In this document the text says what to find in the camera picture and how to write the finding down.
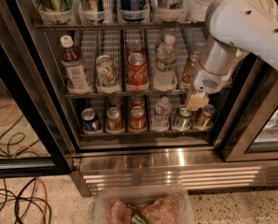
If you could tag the left glass fridge door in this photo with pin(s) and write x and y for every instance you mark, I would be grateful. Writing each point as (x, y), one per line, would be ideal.
(31, 76)

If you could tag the red can bottom shelf front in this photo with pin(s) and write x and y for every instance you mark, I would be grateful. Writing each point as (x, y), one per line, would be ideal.
(138, 118)

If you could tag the gold can shelf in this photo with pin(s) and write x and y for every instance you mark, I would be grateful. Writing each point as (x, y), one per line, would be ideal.
(115, 101)
(114, 117)

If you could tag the gold can bottom shelf behind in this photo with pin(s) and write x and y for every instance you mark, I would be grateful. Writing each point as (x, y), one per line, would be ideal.
(115, 101)

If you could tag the red can bottom shelf behind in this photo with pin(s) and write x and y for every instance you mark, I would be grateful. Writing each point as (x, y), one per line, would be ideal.
(137, 100)

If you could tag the clear water bottle middle shelf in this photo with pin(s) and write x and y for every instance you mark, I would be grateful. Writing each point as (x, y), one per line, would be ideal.
(166, 57)

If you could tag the red cola can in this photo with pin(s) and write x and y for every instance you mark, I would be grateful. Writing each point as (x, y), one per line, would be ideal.
(136, 69)
(134, 46)

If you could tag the gold can bottom shelf front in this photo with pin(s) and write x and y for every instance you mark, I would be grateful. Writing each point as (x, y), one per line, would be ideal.
(114, 117)

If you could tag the small water bottle bottom shelf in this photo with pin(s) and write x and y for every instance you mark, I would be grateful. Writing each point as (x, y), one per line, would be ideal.
(161, 114)

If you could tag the orange soda can middle shelf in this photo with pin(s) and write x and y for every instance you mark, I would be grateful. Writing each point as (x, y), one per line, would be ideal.
(192, 58)

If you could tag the top wire shelf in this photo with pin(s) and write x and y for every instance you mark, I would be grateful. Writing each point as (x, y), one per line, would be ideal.
(119, 26)

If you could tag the clear plastic food container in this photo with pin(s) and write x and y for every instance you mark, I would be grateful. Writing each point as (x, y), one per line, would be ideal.
(168, 204)

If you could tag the orange can bottom shelf front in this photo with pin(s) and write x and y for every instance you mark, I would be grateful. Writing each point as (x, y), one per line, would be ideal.
(204, 117)

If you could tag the wire shelf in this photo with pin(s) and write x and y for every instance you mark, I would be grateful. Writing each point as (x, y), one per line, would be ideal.
(119, 26)
(124, 93)

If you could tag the red cola can front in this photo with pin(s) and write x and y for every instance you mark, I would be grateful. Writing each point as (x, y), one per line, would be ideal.
(136, 69)

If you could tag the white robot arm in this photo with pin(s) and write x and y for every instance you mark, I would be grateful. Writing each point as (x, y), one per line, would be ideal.
(235, 27)

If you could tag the green silver can bottom shelf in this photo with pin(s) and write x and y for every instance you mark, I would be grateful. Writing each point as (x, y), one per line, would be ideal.
(182, 118)

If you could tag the red cola can behind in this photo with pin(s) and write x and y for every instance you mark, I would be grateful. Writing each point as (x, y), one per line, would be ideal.
(134, 46)

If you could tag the stainless steel fridge base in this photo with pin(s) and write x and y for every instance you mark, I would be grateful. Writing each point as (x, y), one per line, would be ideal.
(192, 168)

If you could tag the right glass fridge door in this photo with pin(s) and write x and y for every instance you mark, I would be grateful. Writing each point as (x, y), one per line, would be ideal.
(255, 136)

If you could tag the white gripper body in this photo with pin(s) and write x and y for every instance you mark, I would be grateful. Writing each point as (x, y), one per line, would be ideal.
(208, 81)

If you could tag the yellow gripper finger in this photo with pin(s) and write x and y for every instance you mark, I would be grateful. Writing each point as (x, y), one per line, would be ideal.
(196, 99)

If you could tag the middle wire shelf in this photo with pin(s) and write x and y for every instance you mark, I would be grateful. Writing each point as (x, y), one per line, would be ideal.
(124, 93)

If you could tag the glass fridge door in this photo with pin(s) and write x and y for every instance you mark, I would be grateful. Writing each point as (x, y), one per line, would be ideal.
(31, 76)
(255, 136)

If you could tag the white green soda can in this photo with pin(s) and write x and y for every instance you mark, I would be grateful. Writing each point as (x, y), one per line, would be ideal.
(107, 73)

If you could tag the blue can bottom shelf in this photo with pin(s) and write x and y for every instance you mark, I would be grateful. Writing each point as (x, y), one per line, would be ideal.
(90, 119)

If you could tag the red can shelf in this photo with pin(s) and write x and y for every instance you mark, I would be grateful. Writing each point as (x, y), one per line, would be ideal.
(137, 100)
(138, 118)

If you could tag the left brown tea bottle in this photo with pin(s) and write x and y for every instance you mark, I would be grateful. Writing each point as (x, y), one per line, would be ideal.
(73, 63)

